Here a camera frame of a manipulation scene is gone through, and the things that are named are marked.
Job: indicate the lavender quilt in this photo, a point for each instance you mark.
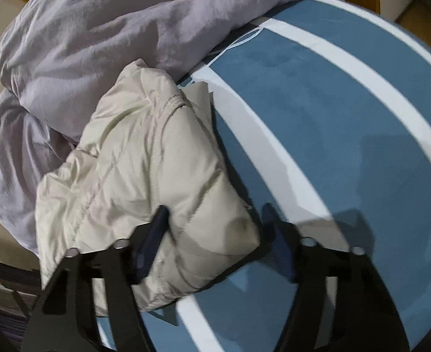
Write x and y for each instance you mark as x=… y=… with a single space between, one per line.
x=109 y=29

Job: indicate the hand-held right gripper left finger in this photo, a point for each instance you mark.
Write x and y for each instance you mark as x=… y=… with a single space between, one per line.
x=150 y=244

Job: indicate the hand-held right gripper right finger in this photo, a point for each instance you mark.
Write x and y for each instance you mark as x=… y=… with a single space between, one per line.
x=279 y=245

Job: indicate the lilac pillow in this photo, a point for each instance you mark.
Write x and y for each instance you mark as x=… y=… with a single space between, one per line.
x=17 y=161

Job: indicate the beige puffer jacket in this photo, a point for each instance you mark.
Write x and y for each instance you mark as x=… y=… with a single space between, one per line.
x=134 y=176

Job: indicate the bed with blue striped sheet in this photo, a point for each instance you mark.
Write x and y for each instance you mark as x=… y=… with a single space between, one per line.
x=329 y=135

